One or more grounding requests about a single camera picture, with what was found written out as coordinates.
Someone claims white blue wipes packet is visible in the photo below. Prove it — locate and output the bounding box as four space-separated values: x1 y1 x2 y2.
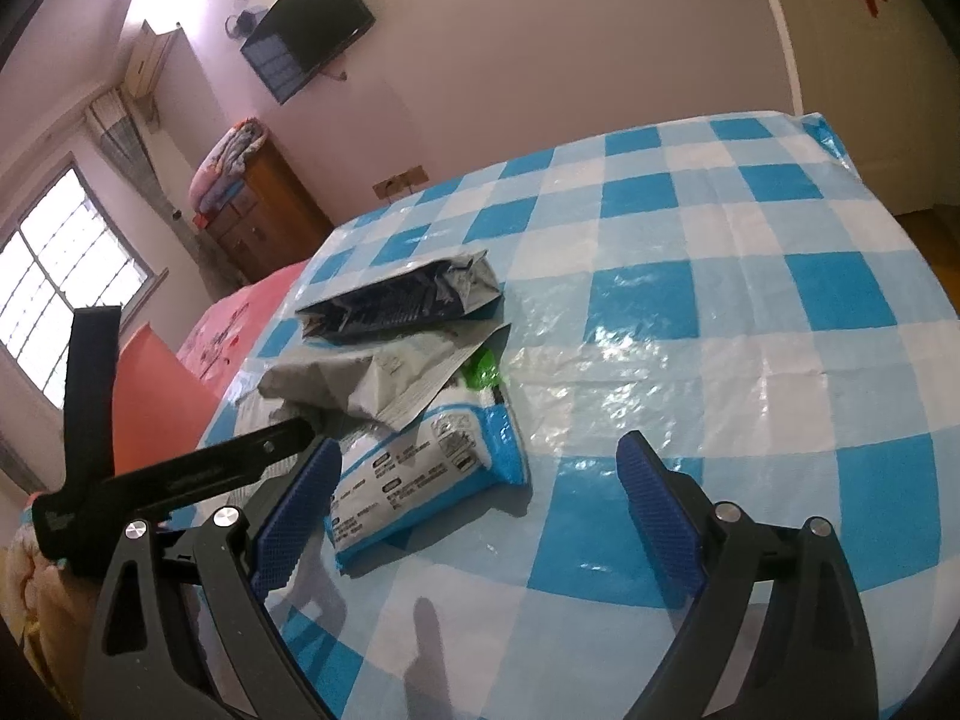
324 349 531 572

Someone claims wall socket panel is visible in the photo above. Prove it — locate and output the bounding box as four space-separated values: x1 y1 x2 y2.
372 164 433 200

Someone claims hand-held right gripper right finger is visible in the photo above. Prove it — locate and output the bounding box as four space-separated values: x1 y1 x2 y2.
614 430 880 720

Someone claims orange plastic bucket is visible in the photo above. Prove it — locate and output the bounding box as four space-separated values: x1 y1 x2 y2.
111 322 227 479

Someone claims pile of folded blankets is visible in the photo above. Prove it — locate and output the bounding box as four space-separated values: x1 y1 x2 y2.
188 117 270 215

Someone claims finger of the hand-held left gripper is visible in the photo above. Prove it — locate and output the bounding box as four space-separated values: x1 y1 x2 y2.
63 304 123 502
101 418 317 522

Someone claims beige quilt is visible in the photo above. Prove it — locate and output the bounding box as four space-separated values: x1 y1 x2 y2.
0 532 85 695

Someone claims barred window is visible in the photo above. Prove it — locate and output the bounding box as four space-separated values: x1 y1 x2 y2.
0 156 171 412

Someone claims black foil bag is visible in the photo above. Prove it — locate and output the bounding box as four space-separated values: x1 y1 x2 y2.
294 250 501 347

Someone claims blue white checkered tablecloth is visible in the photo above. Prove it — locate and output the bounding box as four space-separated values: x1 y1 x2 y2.
169 111 960 720

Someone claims brown wooden cabinet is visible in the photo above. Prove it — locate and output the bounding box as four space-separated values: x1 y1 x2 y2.
196 142 335 287

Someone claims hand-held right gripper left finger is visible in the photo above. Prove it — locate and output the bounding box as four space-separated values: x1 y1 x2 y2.
81 436 344 720

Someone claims grey patterned curtain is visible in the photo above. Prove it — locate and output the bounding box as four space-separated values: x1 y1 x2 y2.
85 85 220 295

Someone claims grey mailer bag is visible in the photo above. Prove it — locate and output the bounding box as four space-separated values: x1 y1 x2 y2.
256 321 514 434

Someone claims white air conditioner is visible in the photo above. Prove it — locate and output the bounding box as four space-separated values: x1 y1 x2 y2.
120 18 185 100

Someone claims black wall television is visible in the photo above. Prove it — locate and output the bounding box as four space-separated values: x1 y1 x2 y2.
239 0 377 107

